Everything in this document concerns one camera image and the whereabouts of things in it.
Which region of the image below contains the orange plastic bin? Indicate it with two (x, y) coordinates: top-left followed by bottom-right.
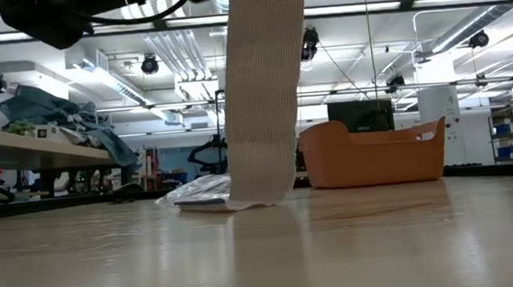
(298, 112), (451, 192)

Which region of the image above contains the clear plastic zip bag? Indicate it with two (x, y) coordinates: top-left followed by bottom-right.
(152, 171), (236, 209)

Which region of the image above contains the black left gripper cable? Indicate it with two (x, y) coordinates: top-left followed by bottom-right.
(73, 0), (191, 31)

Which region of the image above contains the black monitor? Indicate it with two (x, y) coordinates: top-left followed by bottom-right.
(326, 97), (396, 135)

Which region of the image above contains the white cardboard box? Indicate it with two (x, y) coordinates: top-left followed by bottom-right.
(33, 123), (73, 147)

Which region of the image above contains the wooden top metal workbench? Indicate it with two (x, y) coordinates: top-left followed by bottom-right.
(0, 117), (117, 201)

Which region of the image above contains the black overhead light bar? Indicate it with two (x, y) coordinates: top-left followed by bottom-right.
(0, 0), (513, 44)

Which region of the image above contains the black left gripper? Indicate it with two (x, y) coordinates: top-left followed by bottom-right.
(0, 0), (216, 56)

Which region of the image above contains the red shelf rack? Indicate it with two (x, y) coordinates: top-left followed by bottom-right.
(141, 145), (162, 192)

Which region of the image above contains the thin hanging cable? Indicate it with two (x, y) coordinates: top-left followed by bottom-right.
(360, 0), (382, 110)

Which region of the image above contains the green leafy item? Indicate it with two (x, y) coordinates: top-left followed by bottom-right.
(5, 118), (38, 137)

